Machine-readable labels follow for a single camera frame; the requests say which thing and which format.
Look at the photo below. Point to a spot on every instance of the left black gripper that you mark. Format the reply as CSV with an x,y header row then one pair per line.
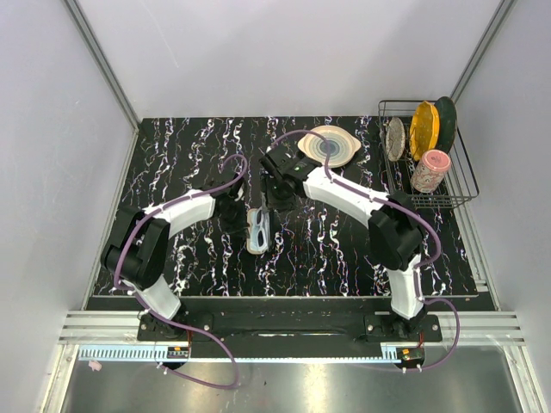
x,y
238,228

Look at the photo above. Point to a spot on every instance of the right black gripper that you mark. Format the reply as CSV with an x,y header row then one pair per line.
x,y
287,205

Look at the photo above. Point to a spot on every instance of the light blue cleaning cloth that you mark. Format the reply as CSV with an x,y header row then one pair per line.
x,y
259,250

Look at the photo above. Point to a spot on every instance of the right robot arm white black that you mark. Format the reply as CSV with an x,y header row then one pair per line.
x,y
395,231

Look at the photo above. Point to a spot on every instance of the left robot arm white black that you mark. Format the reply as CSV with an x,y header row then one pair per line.
x,y
138,243

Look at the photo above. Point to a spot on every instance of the beige plate blue rings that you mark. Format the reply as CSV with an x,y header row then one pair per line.
x,y
338,146

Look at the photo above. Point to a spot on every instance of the black marble pattern mat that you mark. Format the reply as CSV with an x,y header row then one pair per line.
x,y
316,250

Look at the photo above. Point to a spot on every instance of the grey speckled plate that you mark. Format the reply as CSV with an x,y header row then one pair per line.
x,y
395,141

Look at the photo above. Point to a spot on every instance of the pink patterned cup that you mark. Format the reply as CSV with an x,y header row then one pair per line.
x,y
430,171

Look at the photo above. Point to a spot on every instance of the yellow scalloped plate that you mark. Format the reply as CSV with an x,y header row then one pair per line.
x,y
424,130

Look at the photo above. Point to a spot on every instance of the dark green plate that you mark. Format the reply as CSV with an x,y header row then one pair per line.
x,y
448,123

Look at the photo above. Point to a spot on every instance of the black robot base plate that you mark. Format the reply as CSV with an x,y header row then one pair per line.
x,y
359,340

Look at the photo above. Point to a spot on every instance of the black wire dish rack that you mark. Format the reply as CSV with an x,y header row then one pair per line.
x,y
458,187

